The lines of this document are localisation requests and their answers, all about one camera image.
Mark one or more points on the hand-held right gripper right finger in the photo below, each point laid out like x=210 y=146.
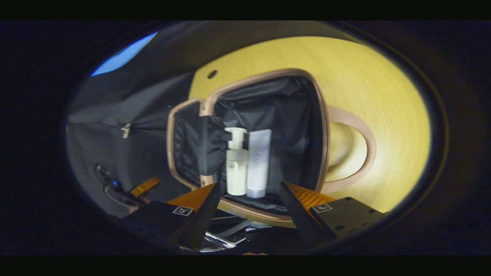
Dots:
x=303 y=222

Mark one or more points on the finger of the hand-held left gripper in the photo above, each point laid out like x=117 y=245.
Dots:
x=145 y=186

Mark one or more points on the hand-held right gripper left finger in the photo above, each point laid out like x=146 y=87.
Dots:
x=203 y=222

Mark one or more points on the white pump bottle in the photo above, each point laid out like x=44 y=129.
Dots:
x=237 y=172

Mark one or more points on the white squeeze tube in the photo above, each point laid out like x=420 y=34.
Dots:
x=259 y=168

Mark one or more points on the pink suitcase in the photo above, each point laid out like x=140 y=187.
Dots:
x=284 y=126

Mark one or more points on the metal cloth clip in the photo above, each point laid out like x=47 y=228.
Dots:
x=126 y=130

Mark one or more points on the silver metal frame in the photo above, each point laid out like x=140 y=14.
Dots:
x=224 y=240

